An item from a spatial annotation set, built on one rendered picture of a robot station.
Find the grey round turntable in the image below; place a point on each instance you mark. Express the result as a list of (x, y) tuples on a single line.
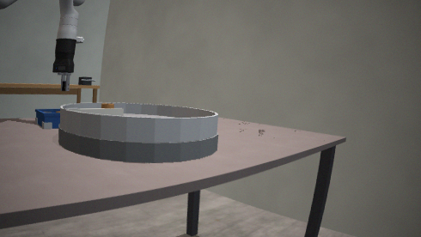
[(168, 134)]

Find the bronze bushing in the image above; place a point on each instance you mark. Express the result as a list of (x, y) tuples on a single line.
[(107, 105)]

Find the blue crate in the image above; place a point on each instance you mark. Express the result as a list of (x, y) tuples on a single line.
[(48, 120)]

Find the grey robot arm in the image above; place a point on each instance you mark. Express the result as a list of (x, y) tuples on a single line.
[(68, 15)]

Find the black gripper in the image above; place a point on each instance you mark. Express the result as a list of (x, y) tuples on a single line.
[(64, 53)]

